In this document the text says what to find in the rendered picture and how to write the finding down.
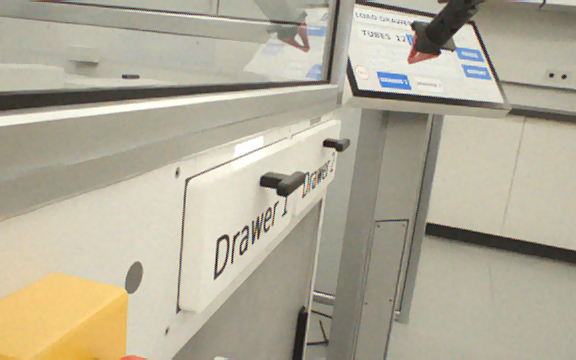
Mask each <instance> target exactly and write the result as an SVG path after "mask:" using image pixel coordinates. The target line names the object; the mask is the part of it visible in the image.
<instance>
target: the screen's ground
mask: <svg viewBox="0 0 576 360"><path fill-rule="evenodd" d="M355 7H358V8H364V9H370V10H375V11H382V12H388V13H393V14H399V15H405V16H410V17H417V18H423V19H428V20H429V21H432V19H433V18H431V17H426V16H420V15H414V14H408V13H402V12H397V11H391V10H385V9H379V8H373V7H368V6H362V5H356V4H355ZM354 23H355V24H352V32H351V40H350V48H349V56H350V59H351V63H352V66H353V64H360V65H367V66H368V64H367V61H366V57H365V54H364V51H363V48H362V45H361V42H365V43H372V44H380V45H388V46H395V47H402V48H410V49H411V48H412V46H404V45H397V43H396V40H395V37H394V34H393V32H392V31H394V32H400V33H406V34H414V33H415V32H412V31H405V30H398V29H392V27H386V26H380V25H373V24H366V23H360V22H355V21H354ZM453 39H454V42H455V44H456V46H458V47H465V48H472V49H477V50H479V51H481V54H482V56H483V58H484V61H485V63H480V62H472V61H465V60H459V59H458V57H457V53H456V51H454V52H453V53H452V51H451V52H448V51H442V53H446V54H453V58H454V61H455V63H456V66H457V68H458V71H459V73H460V76H461V79H457V78H448V77H440V76H430V75H421V74H413V73H403V72H394V71H385V70H377V69H369V68H368V70H369V73H370V77H371V80H372V81H367V80H357V78H356V81H357V84H358V87H359V89H366V90H378V91H389V92H400V93H412V94H415V95H423V96H433V97H445V98H456V99H467V100H479V101H490V102H500V103H504V102H503V100H502V97H501V95H500V92H499V90H498V88H497V85H496V82H495V79H494V77H493V75H492V72H491V70H490V67H489V65H488V63H487V60H486V58H485V55H484V53H483V51H482V47H481V45H479V42H478V40H477V38H476V35H475V33H474V31H473V28H472V26H471V25H466V24H465V25H464V26H463V27H462V28H461V29H460V30H459V31H458V32H457V33H456V34H455V35H454V36H453ZM461 64H464V65H472V66H480V67H487V68H488V71H489V73H490V75H491V78H492V80H485V79H477V78H467V77H465V74H464V72H463V69H462V67H461ZM376 71H378V72H386V73H395V74H404V75H408V78H409V81H410V84H411V87H412V90H404V89H392V88H382V87H381V85H380V82H379V79H378V76H377V73H376ZM412 75H414V76H423V77H432V78H441V80H442V83H443V86H444V88H445V92H446V94H436V93H432V92H425V91H417V89H416V86H415V83H414V80H413V77H412Z"/></svg>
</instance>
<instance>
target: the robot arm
mask: <svg viewBox="0 0 576 360"><path fill-rule="evenodd" d="M436 1H437V2H438V3H439V4H443V3H447V4H446V5H445V6H444V7H443V8H442V9H441V10H440V11H439V12H438V13H437V14H436V15H435V17H434V18H433V19H432V21H431V22H430V23H424V21H419V20H414V21H413V22H411V23H410V28H412V31H415V33H414V38H413V44H412V48H411V51H410V54H409V56H408V59H407V60H408V64H409V65H413V64H416V63H419V62H423V61H427V60H431V58H432V59H435V57H438V56H439V55H441V54H442V51H440V49H445V50H451V51H452V53H453V52H454V51H455V50H456V49H457V47H456V44H455V42H454V39H453V36H454V35H455V34H456V33H457V32H458V31H459V30H460V29H461V28H462V27H463V26H464V25H465V24H466V23H467V22H468V21H469V20H470V19H471V18H473V17H474V16H475V15H476V14H477V13H478V9H479V8H478V4H479V3H482V2H485V1H488V0H436ZM418 52H419V53H418ZM417 53H418V54H417ZM416 54H417V55H416Z"/></svg>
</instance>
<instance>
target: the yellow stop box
mask: <svg viewBox="0 0 576 360"><path fill-rule="evenodd" d="M127 316H128V293H127V291H126V290H125V289H123V288H121V287H116V286H111V285H107V284H103V283H99V282H94V281H90V280H86V279H82V278H77V276H73V275H68V274H64V273H51V274H49V275H47V276H45V277H43V278H41V279H39V280H37V281H35V283H33V284H31V285H29V286H27V287H25V288H23V289H21V290H19V291H18V292H16V293H13V294H11V295H9V296H7V297H5V298H3V299H1V300H0V360H118V359H120V358H122V357H124V356H126V339H127Z"/></svg>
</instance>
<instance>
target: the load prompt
mask: <svg viewBox="0 0 576 360"><path fill-rule="evenodd" d="M353 18H354V21H355V22H360V23H366V24H373V25H380V26H386V27H392V29H398V30H405V31H412V28H410V23H411V22H413V21H414V20H419V21H424V23H430V22H431V21H429V20H428V19H423V18H417V17H410V16H405V15H399V14H393V13H388V12H382V11H375V10H370V9H364V8H358V7H355V9H354V17H353ZM412 32H415V31H412Z"/></svg>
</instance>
